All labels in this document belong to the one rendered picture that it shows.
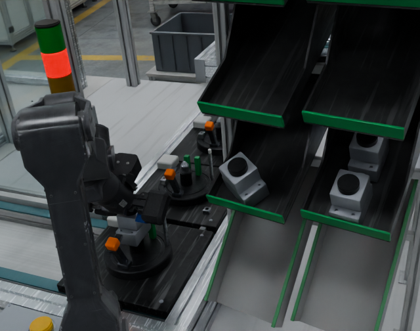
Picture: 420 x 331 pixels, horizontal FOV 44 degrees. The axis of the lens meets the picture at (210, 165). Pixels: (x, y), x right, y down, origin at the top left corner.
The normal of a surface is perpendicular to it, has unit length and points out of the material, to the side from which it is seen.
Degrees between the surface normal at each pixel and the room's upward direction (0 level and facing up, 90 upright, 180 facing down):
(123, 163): 17
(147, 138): 0
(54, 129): 64
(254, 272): 45
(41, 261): 0
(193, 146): 0
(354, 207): 115
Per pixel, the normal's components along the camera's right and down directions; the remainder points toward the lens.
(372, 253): -0.42, -0.27
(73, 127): 0.10, 0.07
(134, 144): -0.07, -0.86
